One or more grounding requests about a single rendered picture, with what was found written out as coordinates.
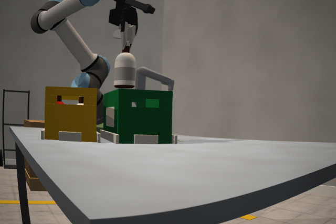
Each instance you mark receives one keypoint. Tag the white bottle with grey label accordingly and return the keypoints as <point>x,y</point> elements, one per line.
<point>124,69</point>

